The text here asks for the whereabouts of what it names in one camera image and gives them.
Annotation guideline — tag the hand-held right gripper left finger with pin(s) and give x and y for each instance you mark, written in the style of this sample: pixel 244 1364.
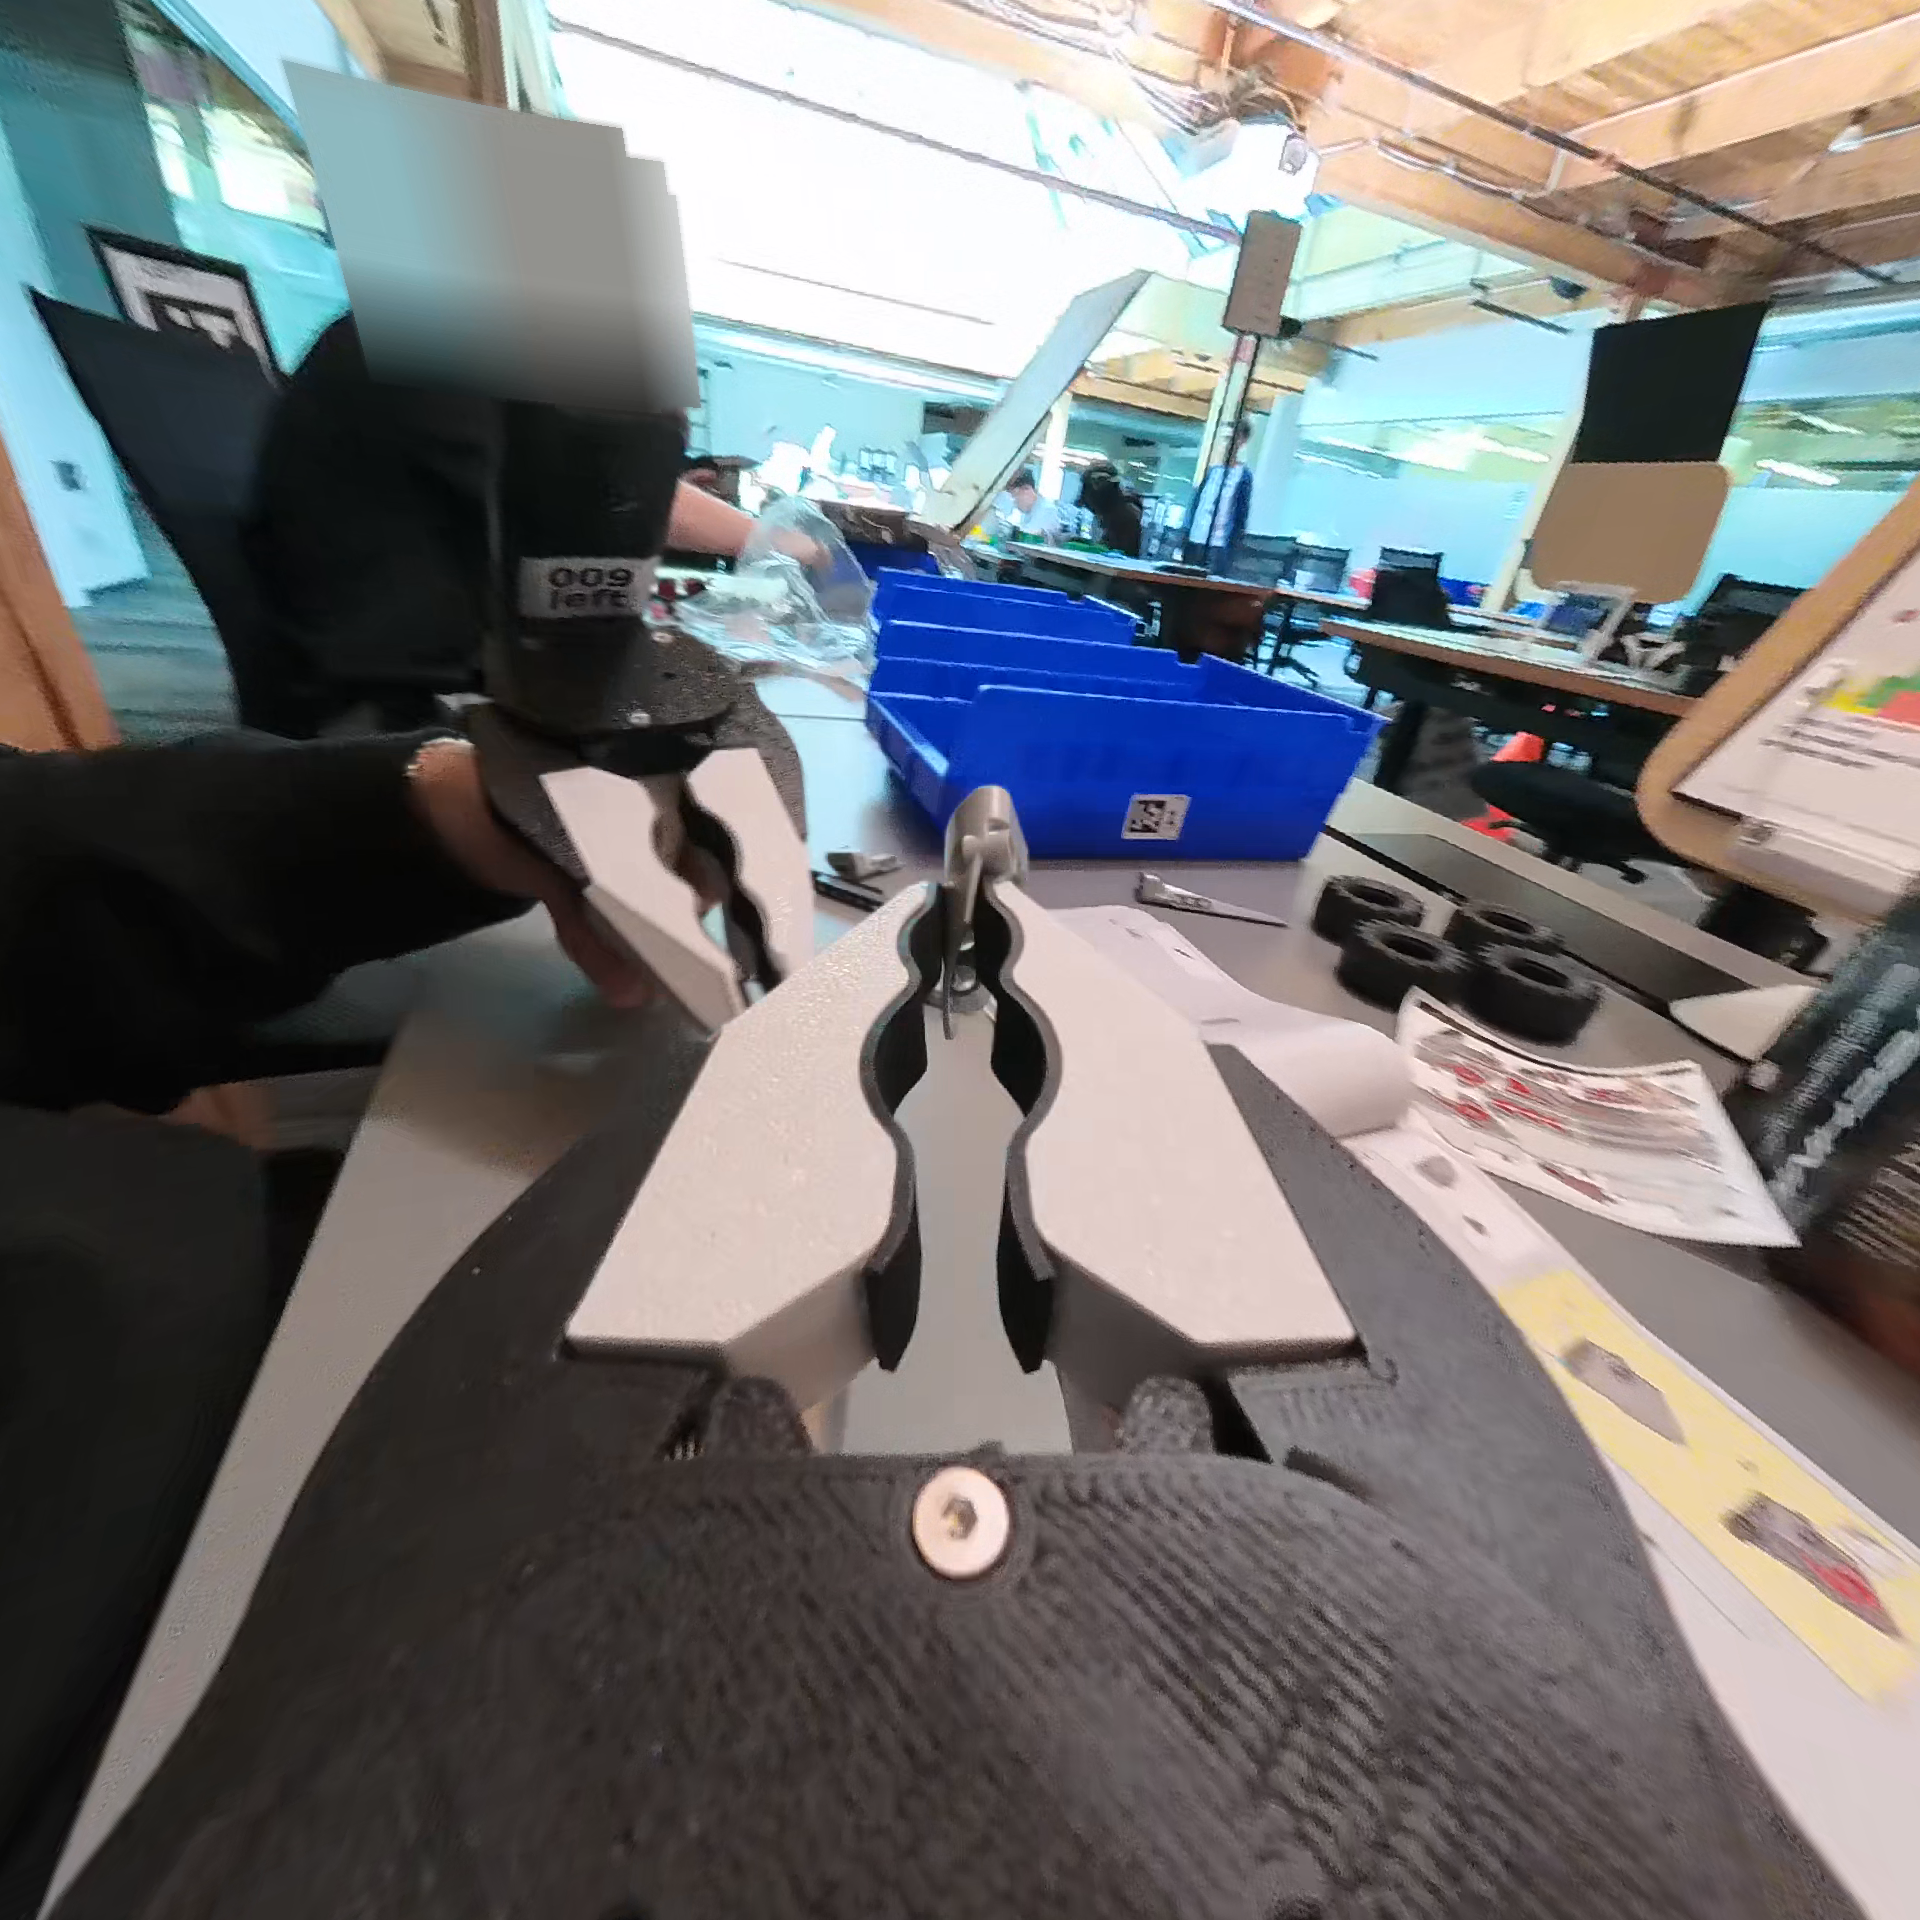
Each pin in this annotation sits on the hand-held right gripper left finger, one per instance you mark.
pixel 733 1184

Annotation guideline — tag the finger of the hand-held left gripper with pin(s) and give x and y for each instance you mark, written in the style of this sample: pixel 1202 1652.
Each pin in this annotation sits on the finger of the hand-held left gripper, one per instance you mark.
pixel 628 870
pixel 764 839

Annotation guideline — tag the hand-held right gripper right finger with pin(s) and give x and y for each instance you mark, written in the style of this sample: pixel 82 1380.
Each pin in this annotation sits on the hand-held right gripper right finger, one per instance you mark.
pixel 1185 1184

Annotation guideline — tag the small grey toy part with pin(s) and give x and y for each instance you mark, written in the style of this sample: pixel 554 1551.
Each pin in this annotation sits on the small grey toy part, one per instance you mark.
pixel 982 827

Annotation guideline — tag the person's left forearm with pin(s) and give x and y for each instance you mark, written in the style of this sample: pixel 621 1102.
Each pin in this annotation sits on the person's left forearm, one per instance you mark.
pixel 224 901

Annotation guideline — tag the grey desk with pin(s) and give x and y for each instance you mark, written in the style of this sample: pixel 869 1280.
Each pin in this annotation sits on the grey desk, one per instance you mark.
pixel 494 1079

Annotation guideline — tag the person's left hand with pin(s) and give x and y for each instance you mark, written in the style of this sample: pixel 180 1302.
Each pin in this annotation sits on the person's left hand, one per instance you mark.
pixel 481 849

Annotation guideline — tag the small black toy piece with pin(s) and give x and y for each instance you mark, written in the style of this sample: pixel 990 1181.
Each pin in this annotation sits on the small black toy piece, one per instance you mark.
pixel 843 892

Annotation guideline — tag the small grey toy piece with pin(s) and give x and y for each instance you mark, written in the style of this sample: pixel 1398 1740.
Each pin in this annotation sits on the small grey toy piece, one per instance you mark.
pixel 862 861

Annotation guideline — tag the white printed paper sheet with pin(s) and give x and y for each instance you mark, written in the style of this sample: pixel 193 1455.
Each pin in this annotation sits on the white printed paper sheet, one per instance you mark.
pixel 1289 1049

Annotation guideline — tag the clear plastic bag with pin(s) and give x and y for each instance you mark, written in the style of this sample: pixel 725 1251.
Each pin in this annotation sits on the clear plastic bag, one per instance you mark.
pixel 795 585

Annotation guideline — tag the black toy tyre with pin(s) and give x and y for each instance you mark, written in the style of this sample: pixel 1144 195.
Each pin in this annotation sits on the black toy tyre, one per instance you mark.
pixel 1398 963
pixel 1504 927
pixel 1533 993
pixel 1368 908

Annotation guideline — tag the blue plastic bin with tag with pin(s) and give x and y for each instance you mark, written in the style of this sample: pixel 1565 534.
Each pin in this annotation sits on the blue plastic bin with tag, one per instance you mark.
pixel 1080 764

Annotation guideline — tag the toy sticker sheet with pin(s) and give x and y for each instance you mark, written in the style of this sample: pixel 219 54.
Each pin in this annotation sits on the toy sticker sheet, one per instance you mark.
pixel 1588 1110

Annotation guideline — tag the black office chair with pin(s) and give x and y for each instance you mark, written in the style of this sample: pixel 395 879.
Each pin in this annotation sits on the black office chair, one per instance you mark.
pixel 165 452

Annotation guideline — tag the framed black white poster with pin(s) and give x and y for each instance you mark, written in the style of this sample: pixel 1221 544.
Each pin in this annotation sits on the framed black white poster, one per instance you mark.
pixel 188 300

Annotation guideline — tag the wooden table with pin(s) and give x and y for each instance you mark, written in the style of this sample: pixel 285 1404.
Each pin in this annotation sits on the wooden table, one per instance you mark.
pixel 1515 668
pixel 1155 580

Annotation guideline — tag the tilted white board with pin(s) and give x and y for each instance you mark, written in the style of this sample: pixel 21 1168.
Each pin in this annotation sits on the tilted white board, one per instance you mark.
pixel 1049 382

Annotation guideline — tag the black mesh chair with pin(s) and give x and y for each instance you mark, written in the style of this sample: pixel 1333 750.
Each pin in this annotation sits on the black mesh chair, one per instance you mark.
pixel 1410 592

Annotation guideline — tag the black toy set box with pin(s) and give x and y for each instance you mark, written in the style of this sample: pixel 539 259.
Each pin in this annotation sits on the black toy set box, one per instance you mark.
pixel 1845 1110

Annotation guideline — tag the person's black hoodie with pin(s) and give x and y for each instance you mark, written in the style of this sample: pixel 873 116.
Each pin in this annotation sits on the person's black hoodie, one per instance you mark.
pixel 89 1425

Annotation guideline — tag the sign on black stand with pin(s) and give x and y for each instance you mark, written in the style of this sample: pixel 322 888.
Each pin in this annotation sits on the sign on black stand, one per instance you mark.
pixel 1260 270

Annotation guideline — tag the wooden board with poster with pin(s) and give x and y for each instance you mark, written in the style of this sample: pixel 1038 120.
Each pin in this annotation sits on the wooden board with poster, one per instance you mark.
pixel 1798 704

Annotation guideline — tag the cardboard panel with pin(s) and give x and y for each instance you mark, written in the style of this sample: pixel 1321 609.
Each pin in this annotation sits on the cardboard panel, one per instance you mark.
pixel 1627 525

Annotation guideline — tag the black square panel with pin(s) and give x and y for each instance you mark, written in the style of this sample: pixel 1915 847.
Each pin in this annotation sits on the black square panel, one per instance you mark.
pixel 1673 382

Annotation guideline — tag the wooden post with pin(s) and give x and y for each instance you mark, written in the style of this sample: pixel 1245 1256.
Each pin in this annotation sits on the wooden post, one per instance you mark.
pixel 43 630

